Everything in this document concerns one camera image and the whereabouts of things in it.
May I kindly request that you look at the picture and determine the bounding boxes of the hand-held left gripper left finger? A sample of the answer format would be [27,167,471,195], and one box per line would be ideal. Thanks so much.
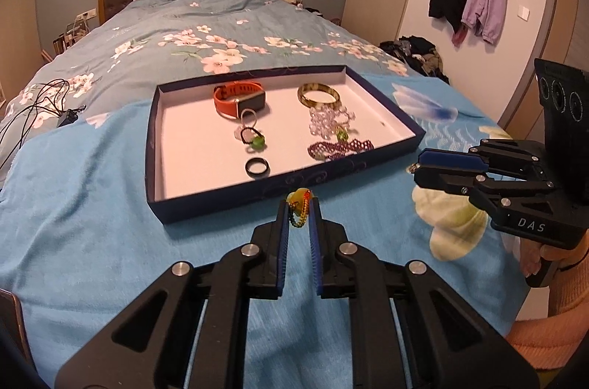
[54,198,292,389]

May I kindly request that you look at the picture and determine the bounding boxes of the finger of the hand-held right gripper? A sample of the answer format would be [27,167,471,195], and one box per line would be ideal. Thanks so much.
[418,139,548,176]
[412,165,557,210]

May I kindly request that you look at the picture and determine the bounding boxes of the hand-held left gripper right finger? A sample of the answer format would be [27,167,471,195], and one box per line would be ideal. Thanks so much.
[308,197,540,389]

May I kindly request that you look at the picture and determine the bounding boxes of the yellow pendant with beaded string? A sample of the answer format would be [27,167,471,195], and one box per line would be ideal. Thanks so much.
[286,188,314,229]

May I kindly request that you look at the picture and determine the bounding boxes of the black ring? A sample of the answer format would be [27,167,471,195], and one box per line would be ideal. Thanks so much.
[245,158,270,178]

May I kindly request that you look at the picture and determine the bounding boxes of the purple bead bracelet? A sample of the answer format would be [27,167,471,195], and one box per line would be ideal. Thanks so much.
[307,138,373,162]

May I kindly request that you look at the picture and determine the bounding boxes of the clear crystal bead bracelet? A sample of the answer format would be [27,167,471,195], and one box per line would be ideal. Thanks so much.
[308,104,356,139]

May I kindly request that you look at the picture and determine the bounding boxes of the dark blue box tray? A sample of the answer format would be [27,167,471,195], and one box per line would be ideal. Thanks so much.
[145,64,426,225]

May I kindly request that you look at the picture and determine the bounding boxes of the person's right forearm pink sleeve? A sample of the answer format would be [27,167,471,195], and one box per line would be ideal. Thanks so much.
[506,251,589,371]

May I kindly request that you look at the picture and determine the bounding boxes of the person's right hand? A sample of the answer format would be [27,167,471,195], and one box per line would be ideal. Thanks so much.
[519,233,589,279]

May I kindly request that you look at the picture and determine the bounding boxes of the pile of dark clothes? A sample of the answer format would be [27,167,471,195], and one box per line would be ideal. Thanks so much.
[380,35,449,84]

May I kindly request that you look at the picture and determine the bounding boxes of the amber bangle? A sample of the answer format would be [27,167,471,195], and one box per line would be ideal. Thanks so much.
[297,83,342,108]

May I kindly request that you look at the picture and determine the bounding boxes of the orange smartwatch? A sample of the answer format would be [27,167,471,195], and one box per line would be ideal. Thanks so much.
[212,81,267,120]

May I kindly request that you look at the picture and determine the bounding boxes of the wooden door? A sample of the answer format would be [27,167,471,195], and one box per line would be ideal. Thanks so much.
[497,0,589,132]

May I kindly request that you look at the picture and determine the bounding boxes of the blue flower print blanket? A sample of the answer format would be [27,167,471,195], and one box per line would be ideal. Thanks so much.
[0,74,553,389]

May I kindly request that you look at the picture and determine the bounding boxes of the blue floral duvet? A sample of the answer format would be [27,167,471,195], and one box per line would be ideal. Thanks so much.
[0,0,410,187]

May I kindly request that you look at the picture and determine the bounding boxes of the dark brown board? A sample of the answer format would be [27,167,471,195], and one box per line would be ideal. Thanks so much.
[0,288,34,374]

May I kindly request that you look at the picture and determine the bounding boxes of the bedside cosmetics rack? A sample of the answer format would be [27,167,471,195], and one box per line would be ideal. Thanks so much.
[50,18,89,59]

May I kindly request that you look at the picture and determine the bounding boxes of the black cables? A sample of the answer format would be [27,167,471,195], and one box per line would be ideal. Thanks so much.
[0,78,88,169]

